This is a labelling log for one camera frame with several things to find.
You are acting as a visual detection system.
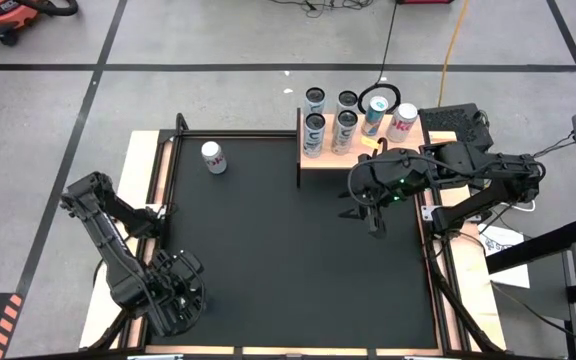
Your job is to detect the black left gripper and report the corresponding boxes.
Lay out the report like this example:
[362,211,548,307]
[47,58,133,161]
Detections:
[147,248,207,337]

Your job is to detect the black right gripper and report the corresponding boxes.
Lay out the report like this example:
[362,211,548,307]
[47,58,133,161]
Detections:
[337,148,437,240]

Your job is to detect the Celsius Tropical Vibe can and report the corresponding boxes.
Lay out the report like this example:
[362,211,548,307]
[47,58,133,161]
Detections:
[331,109,360,156]
[336,89,360,115]

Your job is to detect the Celsius Arctic Vibe can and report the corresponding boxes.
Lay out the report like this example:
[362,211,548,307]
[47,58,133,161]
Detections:
[302,112,327,159]
[303,87,327,115]

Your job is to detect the Diet Coke can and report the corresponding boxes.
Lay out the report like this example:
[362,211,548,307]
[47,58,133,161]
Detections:
[200,140,229,176]
[385,102,419,144]

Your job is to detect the Red Bull can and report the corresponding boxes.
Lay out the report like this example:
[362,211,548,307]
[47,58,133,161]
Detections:
[360,95,390,137]

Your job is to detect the wooden shelf with black legs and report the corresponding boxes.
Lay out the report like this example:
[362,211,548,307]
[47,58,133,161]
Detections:
[295,107,427,190]

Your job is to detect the black perforated box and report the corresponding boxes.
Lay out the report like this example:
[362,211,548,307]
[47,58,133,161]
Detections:
[419,102,494,151]

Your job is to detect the white printed paper sheet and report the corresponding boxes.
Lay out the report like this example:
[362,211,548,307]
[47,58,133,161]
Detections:
[477,224,532,290]

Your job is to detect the black diagonal beam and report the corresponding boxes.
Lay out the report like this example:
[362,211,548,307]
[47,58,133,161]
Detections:
[485,216,576,276]

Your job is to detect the orange shop vacuum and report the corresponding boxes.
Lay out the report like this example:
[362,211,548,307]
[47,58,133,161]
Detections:
[0,0,79,47]

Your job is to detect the white metal bracket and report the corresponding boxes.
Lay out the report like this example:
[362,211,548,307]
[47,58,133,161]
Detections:
[420,203,442,222]

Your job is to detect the black power cable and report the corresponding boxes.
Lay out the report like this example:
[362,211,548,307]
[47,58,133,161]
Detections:
[356,0,402,116]

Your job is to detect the yellow power cable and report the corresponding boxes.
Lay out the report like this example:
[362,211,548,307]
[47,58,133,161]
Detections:
[436,0,471,107]

